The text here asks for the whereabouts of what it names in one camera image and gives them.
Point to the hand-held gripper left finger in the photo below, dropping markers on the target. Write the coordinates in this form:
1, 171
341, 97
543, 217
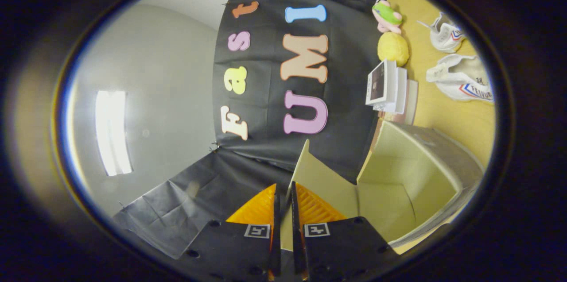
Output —
277, 237

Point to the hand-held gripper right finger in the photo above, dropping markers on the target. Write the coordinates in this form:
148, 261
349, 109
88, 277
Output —
297, 237

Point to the grey fabric storage box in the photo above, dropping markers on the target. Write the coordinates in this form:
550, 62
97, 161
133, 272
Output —
398, 184

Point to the white canvas shoe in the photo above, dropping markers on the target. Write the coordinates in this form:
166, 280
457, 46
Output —
445, 38
460, 87

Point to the black backdrop cloth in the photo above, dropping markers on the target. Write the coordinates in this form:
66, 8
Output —
266, 153

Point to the thick tan cover book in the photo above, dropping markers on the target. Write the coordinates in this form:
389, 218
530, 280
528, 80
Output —
412, 100

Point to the white paperback book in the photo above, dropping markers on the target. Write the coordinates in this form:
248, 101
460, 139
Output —
401, 89

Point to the ceiling light panel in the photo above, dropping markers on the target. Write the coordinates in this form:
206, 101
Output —
113, 133

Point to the yellow plush toy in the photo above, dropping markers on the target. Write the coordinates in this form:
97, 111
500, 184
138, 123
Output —
393, 49

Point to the pink plush toy green shorts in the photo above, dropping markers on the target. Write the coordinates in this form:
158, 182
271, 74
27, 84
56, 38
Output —
387, 14

